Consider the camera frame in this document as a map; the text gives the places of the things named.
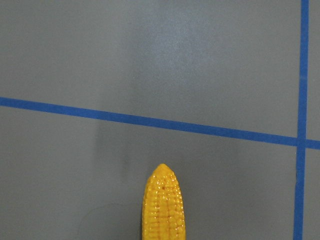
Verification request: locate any yellow corn cob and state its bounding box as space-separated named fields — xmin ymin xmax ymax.
xmin=141 ymin=163 xmax=186 ymax=240

